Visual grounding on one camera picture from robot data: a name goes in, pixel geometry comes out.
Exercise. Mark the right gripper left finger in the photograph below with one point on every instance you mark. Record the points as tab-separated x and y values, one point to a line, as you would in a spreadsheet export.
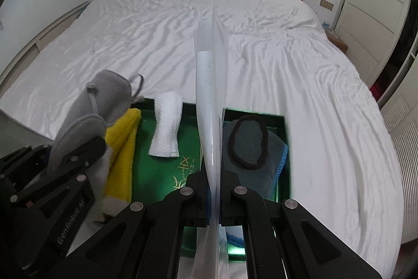
144	241

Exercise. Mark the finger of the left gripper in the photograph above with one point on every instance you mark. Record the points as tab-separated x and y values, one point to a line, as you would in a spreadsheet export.
24	164
84	163

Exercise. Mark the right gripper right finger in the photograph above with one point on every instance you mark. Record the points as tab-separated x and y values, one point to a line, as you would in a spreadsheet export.
283	240

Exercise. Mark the grey eye mask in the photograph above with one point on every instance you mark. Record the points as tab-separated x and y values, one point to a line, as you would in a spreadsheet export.
101	103

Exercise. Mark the yellow cloth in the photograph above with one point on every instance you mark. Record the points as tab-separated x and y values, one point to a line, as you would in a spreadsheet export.
121	138

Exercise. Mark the green tray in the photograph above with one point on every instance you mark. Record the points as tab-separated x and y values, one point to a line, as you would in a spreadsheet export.
154	177

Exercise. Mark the white bed sheet mattress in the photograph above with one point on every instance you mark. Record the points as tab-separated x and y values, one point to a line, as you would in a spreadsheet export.
344	167

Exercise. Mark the white rolled towel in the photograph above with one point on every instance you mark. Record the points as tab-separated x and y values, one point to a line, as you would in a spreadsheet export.
168	111

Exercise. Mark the teal blue cloth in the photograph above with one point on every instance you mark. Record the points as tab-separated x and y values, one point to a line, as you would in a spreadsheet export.
265	179

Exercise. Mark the black hair band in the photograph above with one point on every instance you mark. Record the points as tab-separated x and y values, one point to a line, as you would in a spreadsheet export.
248	143

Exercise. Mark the white radiator cover cabinet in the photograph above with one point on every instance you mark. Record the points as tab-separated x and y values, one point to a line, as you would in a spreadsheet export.
47	35

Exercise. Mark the right wooden nightstand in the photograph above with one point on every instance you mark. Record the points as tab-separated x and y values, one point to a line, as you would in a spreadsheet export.
338	42

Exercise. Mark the white wardrobe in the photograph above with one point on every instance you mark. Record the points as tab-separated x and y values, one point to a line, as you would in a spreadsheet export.
382	44

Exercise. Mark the right wall switch plate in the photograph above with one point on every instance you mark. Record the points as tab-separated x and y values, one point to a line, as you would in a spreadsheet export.
327	5

